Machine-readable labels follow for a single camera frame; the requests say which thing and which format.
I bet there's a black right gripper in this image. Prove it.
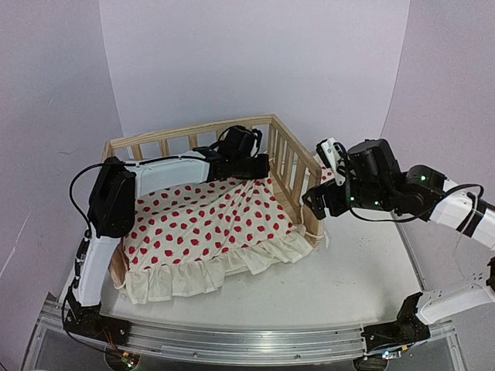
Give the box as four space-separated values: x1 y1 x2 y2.
302 179 393 221

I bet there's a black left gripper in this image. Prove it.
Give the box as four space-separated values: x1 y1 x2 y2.
234 155 271 181

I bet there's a wooden pet bed frame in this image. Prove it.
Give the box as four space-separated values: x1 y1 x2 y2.
101 114 328 291

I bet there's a strawberry print ruffled mattress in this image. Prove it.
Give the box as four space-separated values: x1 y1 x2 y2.
109 177 323 305

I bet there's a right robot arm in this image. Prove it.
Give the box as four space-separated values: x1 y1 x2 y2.
302 138 494 342

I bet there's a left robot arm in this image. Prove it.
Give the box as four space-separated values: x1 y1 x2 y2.
66 125 269 338

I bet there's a strawberry print small pillow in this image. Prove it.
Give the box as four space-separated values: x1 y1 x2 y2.
313 154 335 186

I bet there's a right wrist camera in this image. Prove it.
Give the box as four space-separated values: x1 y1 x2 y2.
316 138 346 186

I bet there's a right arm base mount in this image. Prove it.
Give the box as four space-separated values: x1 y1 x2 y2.
361 292 430 355

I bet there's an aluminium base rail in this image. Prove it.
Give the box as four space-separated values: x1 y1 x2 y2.
36 293 453 359

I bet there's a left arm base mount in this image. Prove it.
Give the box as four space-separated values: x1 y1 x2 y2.
62 295 131 345

